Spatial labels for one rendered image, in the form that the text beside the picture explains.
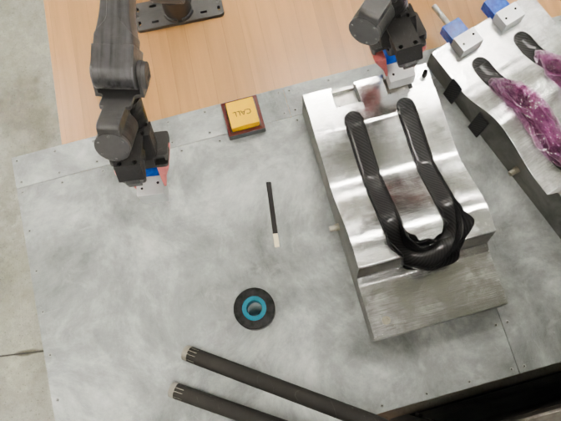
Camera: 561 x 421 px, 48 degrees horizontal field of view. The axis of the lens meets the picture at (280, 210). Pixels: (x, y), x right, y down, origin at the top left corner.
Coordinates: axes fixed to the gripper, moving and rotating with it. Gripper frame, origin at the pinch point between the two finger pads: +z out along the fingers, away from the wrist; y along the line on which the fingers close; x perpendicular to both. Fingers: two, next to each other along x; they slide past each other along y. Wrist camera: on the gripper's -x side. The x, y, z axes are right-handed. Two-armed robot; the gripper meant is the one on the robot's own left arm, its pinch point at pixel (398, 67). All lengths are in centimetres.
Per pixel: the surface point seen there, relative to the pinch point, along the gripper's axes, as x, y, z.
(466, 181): -21.3, 5.7, 12.7
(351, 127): -5.2, -11.7, 7.0
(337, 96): 3.0, -12.5, 5.9
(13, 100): 90, -120, 50
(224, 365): -42, -47, 19
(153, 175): -11, -50, -3
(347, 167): -12.8, -14.8, 9.3
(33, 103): 88, -113, 52
